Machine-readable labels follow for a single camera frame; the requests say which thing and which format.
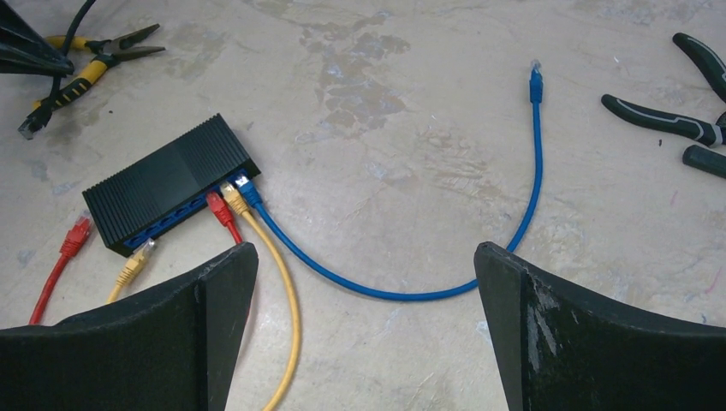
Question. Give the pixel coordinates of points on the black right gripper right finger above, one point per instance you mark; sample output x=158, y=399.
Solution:
x=560, y=346

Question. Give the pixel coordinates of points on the yellow handled pliers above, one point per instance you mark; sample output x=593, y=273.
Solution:
x=108, y=54

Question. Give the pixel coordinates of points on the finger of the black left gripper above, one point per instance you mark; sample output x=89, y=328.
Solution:
x=24, y=51

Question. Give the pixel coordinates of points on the black network switch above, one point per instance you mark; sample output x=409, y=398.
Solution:
x=151, y=196

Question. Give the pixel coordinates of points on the claw hammer black handle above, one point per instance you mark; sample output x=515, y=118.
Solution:
x=705, y=160

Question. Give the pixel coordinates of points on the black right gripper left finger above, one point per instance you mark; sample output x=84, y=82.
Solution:
x=173, y=346

